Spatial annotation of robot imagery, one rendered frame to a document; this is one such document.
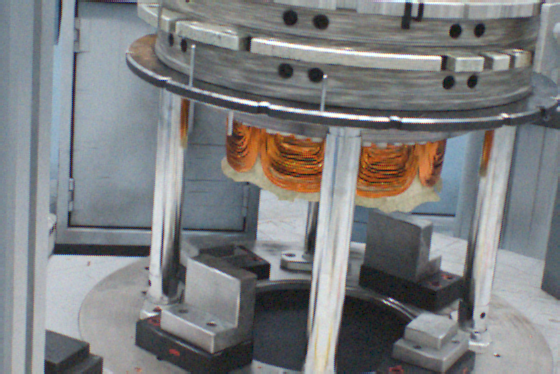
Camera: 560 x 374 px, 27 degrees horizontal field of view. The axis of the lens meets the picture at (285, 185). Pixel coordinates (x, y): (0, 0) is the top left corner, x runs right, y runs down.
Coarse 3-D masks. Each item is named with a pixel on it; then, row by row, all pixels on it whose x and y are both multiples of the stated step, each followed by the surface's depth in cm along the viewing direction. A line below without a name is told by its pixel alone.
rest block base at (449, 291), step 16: (368, 272) 106; (384, 272) 105; (448, 272) 106; (368, 288) 106; (384, 288) 105; (400, 288) 104; (416, 288) 103; (432, 288) 102; (448, 288) 103; (416, 304) 103; (432, 304) 102
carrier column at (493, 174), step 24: (504, 144) 92; (480, 168) 93; (504, 168) 93; (480, 192) 94; (504, 192) 93; (480, 216) 94; (480, 240) 94; (480, 264) 95; (480, 288) 96; (480, 312) 96
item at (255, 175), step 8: (296, 144) 86; (256, 160) 88; (224, 168) 91; (232, 168) 91; (256, 168) 88; (240, 176) 89; (248, 176) 89; (256, 176) 88; (264, 176) 88; (280, 176) 87; (256, 184) 87; (264, 184) 87; (272, 184) 87; (272, 192) 87; (280, 192) 87; (288, 200) 86
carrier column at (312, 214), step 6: (312, 204) 108; (318, 204) 107; (312, 210) 108; (312, 216) 108; (312, 222) 108; (306, 228) 109; (312, 228) 108; (306, 234) 109; (312, 234) 108; (306, 240) 109; (312, 240) 108; (306, 246) 109; (312, 246) 108; (306, 252) 109; (312, 252) 109; (306, 258) 109; (312, 258) 109
